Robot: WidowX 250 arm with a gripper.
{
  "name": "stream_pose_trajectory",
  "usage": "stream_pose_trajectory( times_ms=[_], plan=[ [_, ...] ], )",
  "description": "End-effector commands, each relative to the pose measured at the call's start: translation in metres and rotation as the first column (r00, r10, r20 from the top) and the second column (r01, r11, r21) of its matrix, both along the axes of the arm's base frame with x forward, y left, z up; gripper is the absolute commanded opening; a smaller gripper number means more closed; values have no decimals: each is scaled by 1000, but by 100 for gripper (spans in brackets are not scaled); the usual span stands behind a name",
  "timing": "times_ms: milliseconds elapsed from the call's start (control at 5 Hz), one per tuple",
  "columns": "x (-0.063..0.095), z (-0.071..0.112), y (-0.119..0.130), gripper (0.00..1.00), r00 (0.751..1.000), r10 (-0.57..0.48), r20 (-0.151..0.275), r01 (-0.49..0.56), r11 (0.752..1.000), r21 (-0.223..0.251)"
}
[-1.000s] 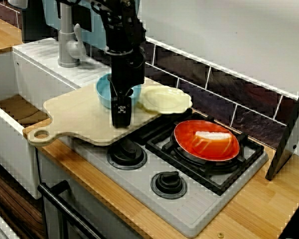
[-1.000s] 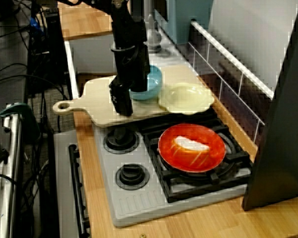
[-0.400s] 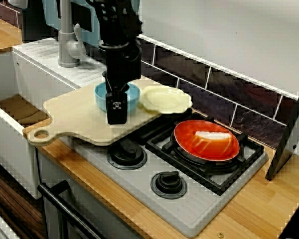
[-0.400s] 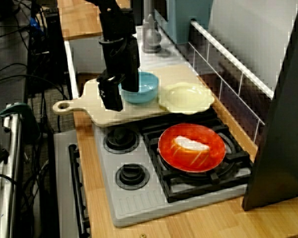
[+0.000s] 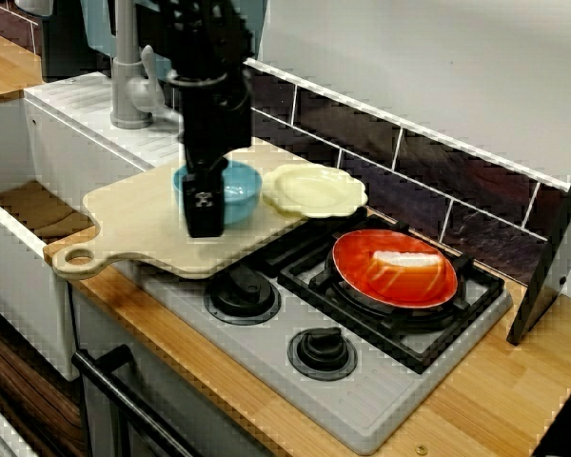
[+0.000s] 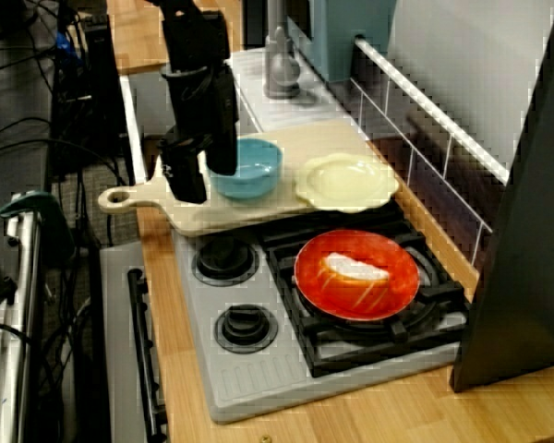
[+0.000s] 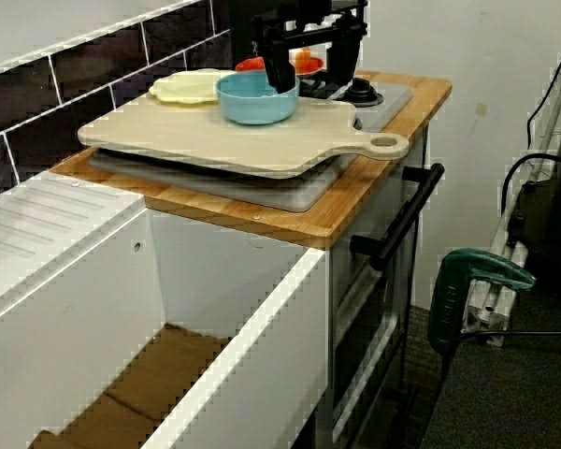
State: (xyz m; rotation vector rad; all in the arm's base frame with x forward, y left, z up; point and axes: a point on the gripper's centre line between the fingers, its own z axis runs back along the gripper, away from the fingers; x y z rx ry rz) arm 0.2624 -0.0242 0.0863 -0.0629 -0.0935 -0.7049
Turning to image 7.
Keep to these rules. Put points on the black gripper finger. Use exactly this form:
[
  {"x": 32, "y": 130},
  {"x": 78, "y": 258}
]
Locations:
[
  {"x": 278, "y": 61},
  {"x": 343, "y": 61}
]

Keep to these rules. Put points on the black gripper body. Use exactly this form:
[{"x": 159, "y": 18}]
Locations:
[{"x": 327, "y": 14}]

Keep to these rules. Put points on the salmon sushi toy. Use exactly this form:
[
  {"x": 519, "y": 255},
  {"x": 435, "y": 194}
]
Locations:
[{"x": 302, "y": 60}]

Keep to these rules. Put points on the light blue bowl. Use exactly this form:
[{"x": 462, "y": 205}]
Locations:
[{"x": 257, "y": 112}]

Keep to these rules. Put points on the red round plate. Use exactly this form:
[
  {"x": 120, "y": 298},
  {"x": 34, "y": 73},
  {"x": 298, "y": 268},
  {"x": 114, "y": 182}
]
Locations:
[{"x": 248, "y": 65}]

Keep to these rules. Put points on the black burner grate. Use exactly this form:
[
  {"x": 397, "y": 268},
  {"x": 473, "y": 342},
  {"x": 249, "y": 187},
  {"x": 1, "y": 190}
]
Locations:
[{"x": 313, "y": 86}]

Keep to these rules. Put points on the black stove knob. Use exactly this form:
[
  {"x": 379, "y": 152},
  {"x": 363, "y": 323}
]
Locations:
[
  {"x": 357, "y": 123},
  {"x": 365, "y": 96}
]

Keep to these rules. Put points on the wooden cutting board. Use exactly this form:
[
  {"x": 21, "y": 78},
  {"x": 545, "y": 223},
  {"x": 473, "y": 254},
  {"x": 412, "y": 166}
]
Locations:
[{"x": 271, "y": 140}]

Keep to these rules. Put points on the cream scalloped plate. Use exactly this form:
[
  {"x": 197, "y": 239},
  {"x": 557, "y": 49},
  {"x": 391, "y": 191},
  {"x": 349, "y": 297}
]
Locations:
[{"x": 187, "y": 89}]

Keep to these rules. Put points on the grey toy stove top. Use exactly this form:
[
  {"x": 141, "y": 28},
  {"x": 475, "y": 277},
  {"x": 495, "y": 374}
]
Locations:
[{"x": 262, "y": 192}]

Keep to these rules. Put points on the grey oven front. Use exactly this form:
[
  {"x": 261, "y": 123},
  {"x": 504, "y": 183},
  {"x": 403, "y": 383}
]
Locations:
[{"x": 355, "y": 299}]

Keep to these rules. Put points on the green clamp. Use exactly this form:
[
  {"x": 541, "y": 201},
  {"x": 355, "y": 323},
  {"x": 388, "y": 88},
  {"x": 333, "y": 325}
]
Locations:
[{"x": 449, "y": 299}]

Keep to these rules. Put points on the black equipment box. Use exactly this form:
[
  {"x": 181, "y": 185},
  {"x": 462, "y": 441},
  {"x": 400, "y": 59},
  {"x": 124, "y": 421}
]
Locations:
[{"x": 551, "y": 234}]

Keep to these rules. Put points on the white sink basin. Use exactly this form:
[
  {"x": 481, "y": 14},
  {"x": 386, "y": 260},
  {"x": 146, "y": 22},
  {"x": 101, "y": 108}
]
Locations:
[{"x": 75, "y": 280}]

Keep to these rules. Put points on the brown cardboard sheet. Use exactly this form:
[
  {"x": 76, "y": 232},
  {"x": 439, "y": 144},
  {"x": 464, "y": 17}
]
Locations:
[{"x": 168, "y": 365}]

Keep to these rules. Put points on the aluminium frame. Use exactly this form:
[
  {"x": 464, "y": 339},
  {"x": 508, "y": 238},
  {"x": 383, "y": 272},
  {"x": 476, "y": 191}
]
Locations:
[{"x": 488, "y": 318}]

